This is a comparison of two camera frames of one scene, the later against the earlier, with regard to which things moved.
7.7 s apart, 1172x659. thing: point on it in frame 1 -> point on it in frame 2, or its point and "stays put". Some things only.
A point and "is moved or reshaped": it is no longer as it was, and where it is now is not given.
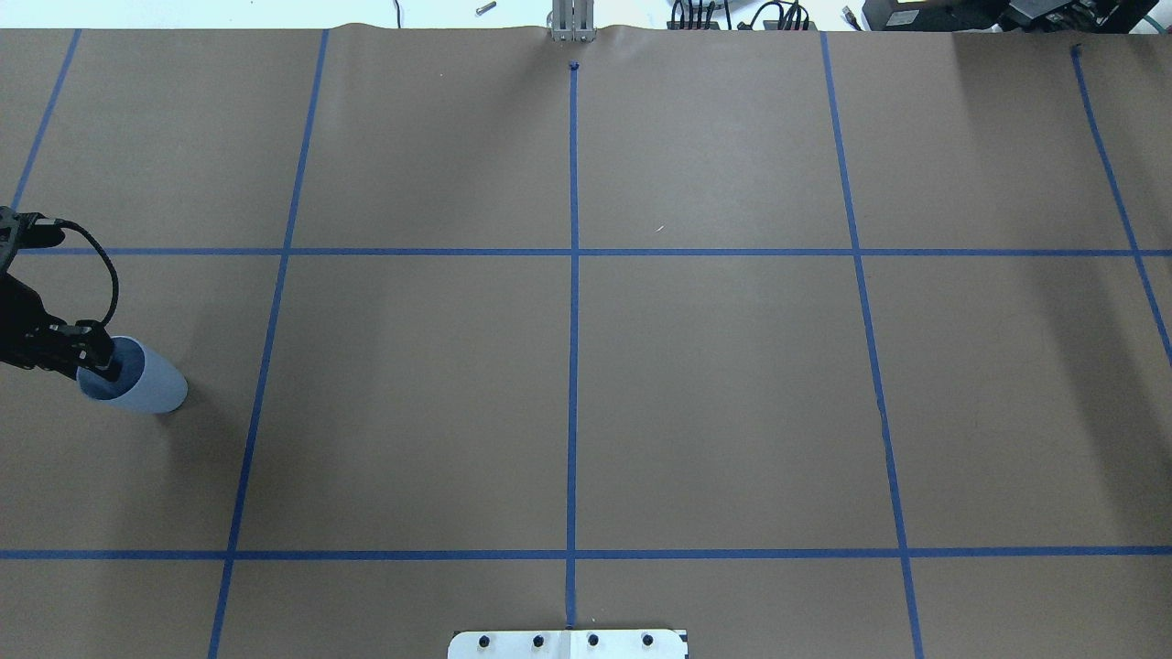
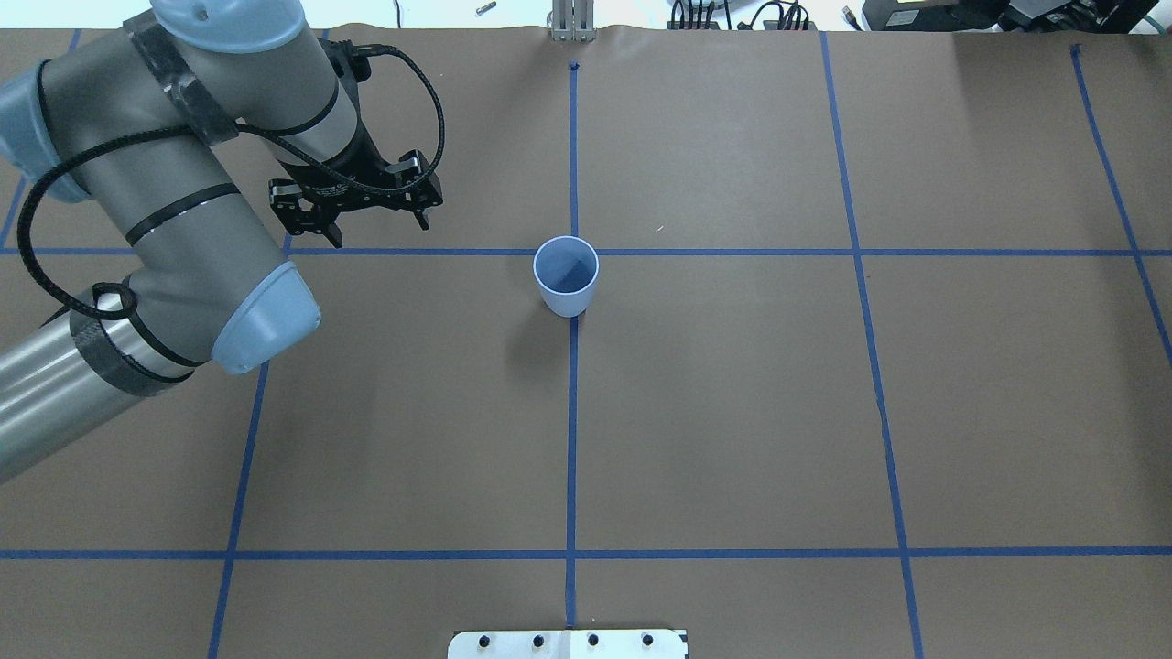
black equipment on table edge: [1100, 16] stays put
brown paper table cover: [814, 345] stays put
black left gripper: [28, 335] -> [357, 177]
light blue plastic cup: [149, 382] is moved or reshaped
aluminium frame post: [573, 20] stays put
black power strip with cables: [792, 16] stays put
